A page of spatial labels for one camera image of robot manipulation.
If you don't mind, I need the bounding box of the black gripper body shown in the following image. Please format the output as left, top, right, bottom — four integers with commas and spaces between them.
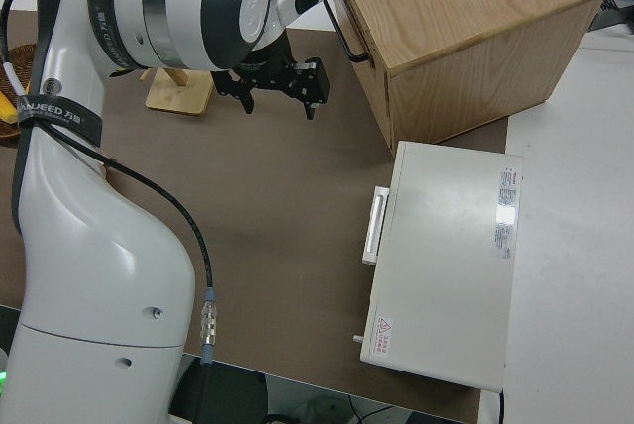
213, 42, 331, 105

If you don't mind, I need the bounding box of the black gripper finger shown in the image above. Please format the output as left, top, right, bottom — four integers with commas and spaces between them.
236, 87, 257, 117
301, 95, 321, 122

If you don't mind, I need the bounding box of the bamboo mug tree stand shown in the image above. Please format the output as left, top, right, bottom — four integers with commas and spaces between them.
140, 66, 215, 116

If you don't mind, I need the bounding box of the brown table mat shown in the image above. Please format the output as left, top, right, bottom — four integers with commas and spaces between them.
0, 10, 511, 424

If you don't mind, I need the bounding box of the light wooden cabinet box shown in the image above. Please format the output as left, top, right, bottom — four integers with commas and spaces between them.
324, 0, 609, 147

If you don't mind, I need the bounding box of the white toaster oven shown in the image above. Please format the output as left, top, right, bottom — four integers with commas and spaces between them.
359, 140, 525, 392

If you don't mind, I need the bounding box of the brown wicker basket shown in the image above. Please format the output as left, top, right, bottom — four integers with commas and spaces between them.
0, 45, 39, 141

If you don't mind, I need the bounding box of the yellow corn cob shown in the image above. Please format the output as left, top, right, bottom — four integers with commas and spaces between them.
0, 91, 19, 124

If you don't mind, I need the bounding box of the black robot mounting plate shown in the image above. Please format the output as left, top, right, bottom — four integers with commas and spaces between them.
170, 354, 269, 424

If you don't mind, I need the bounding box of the black metal cabinet handle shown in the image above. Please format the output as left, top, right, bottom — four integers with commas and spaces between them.
324, 0, 370, 62

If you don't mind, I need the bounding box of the black velcro strap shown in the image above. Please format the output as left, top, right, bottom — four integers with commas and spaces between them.
14, 94, 103, 146
86, 0, 138, 74

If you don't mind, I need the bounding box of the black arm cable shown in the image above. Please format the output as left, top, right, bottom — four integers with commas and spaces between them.
0, 0, 220, 424

